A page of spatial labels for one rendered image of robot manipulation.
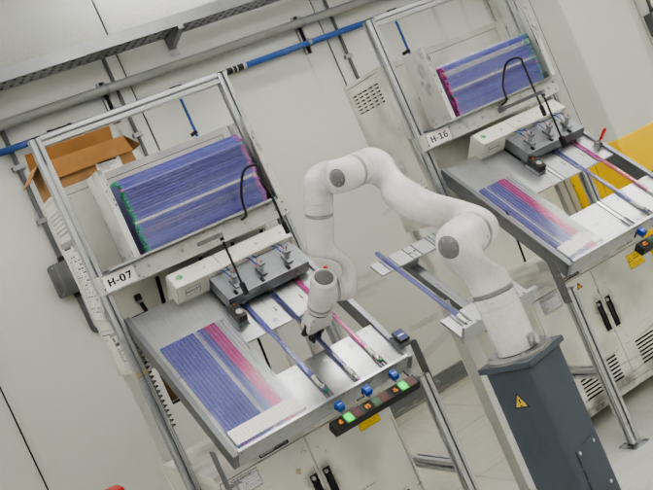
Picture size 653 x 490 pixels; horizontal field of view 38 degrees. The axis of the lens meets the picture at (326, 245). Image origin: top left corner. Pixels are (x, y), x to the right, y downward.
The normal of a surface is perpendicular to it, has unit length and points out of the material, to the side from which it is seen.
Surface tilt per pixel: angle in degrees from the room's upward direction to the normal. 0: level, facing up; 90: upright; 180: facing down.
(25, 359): 90
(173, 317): 44
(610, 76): 90
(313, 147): 90
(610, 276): 90
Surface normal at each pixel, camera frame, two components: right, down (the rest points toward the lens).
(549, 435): -0.66, 0.33
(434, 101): -0.81, 0.39
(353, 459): 0.43, -0.13
